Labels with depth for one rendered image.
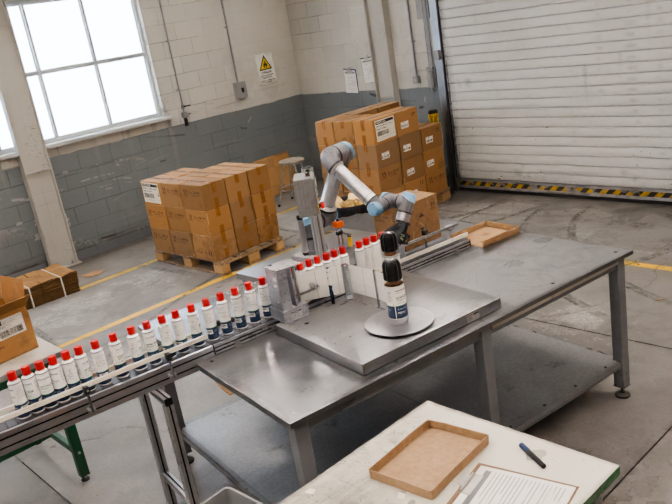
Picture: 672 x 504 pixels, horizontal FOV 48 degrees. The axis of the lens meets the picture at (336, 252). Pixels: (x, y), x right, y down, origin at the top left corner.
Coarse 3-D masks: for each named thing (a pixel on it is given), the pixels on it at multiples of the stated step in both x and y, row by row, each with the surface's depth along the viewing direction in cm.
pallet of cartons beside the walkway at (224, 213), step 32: (160, 192) 750; (192, 192) 705; (224, 192) 712; (256, 192) 740; (160, 224) 768; (192, 224) 724; (224, 224) 716; (256, 224) 745; (160, 256) 792; (192, 256) 744; (224, 256) 720; (256, 256) 742
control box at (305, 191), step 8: (296, 176) 370; (304, 176) 366; (312, 176) 367; (296, 184) 361; (304, 184) 361; (312, 184) 361; (296, 192) 362; (304, 192) 362; (312, 192) 362; (296, 200) 364; (304, 200) 364; (312, 200) 364; (304, 208) 365; (312, 208) 365; (304, 216) 366
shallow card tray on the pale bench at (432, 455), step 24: (432, 432) 256; (456, 432) 252; (480, 432) 246; (384, 456) 242; (408, 456) 245; (432, 456) 243; (456, 456) 240; (384, 480) 233; (408, 480) 233; (432, 480) 231
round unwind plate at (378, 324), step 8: (384, 312) 339; (408, 312) 335; (416, 312) 333; (424, 312) 332; (368, 320) 333; (376, 320) 332; (384, 320) 331; (416, 320) 325; (424, 320) 324; (432, 320) 322; (368, 328) 325; (376, 328) 324; (384, 328) 322; (392, 328) 321; (400, 328) 320; (408, 328) 318; (416, 328) 317; (424, 328) 316; (392, 336) 314
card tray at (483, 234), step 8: (480, 224) 453; (488, 224) 454; (496, 224) 449; (504, 224) 443; (456, 232) 442; (464, 232) 446; (472, 232) 449; (480, 232) 446; (488, 232) 444; (496, 232) 442; (504, 232) 429; (512, 232) 433; (472, 240) 435; (480, 240) 432; (488, 240) 422; (496, 240) 426
